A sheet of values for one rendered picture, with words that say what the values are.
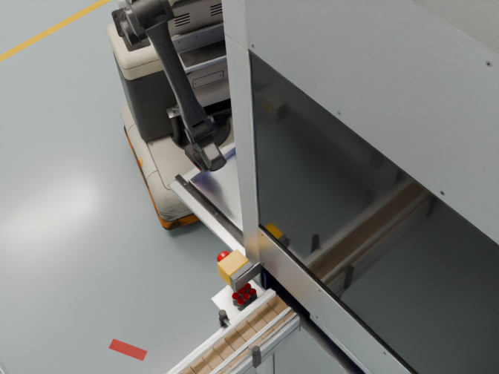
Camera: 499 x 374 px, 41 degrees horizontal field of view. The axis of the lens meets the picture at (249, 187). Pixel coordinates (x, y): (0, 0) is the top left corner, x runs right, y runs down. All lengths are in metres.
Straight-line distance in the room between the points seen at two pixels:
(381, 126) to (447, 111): 0.15
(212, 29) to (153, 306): 1.25
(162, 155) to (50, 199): 0.65
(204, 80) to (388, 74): 1.61
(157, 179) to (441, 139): 2.11
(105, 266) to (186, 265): 0.36
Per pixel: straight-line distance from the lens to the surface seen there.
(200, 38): 2.29
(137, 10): 1.70
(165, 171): 2.93
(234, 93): 1.31
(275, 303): 1.85
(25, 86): 3.86
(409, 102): 0.91
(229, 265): 1.79
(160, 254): 3.03
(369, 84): 0.95
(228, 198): 2.08
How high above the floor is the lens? 2.61
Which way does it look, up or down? 55 degrees down
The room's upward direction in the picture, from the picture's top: 4 degrees counter-clockwise
